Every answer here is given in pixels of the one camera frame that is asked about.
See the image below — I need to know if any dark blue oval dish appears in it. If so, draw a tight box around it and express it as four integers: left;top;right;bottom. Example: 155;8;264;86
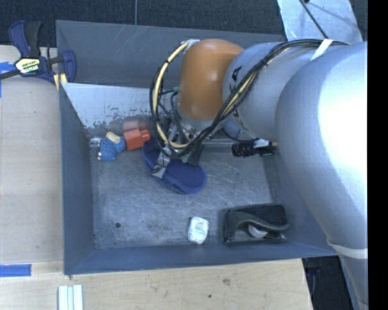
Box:
142;138;209;196

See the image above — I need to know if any red-orange block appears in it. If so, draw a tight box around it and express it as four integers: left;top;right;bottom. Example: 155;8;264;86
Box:
122;126;152;152

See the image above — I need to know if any grey metal bin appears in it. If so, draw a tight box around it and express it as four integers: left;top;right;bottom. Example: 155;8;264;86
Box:
55;19;340;276

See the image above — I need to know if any blue toy figure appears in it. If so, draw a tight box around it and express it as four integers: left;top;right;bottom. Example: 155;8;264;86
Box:
96;131;127;162

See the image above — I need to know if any white small packet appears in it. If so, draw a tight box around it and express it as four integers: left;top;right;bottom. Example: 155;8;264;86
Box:
187;216;210;245

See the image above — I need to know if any pale wood flat board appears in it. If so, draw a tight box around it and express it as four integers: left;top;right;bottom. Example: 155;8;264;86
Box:
0;46;66;265

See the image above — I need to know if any black cylinder on white bracket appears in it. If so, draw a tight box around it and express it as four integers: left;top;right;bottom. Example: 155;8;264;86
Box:
231;137;278;158

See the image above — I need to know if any black brush with handle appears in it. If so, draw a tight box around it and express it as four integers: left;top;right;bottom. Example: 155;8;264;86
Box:
221;203;291;246

